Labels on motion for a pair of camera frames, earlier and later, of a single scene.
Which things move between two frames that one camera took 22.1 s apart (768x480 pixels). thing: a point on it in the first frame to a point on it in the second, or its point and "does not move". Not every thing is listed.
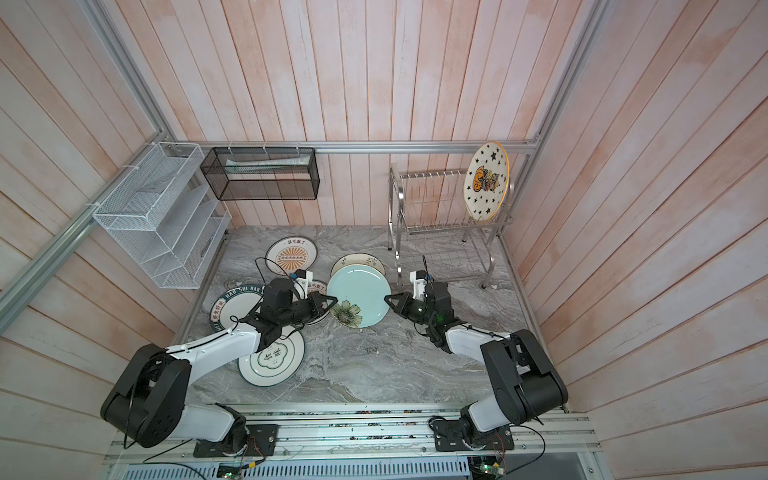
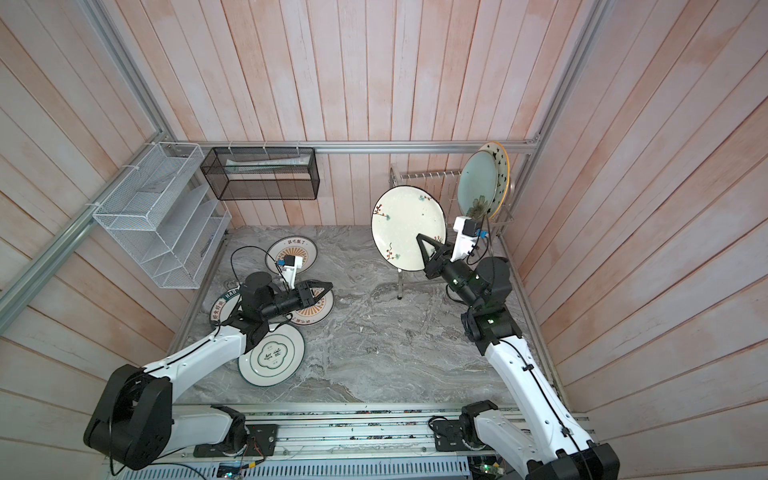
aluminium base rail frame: [376, 442] does not move
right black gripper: [406, 300] to [441, 262]
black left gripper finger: [325, 310] to [313, 301]
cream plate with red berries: [359, 258] to [399, 215]
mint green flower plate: [360, 291] to [478, 184]
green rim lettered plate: [235, 304] does not move
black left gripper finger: [321, 300] to [316, 283]
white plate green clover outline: [276, 362] does not move
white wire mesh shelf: [167, 216] does not move
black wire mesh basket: [263, 173] does not move
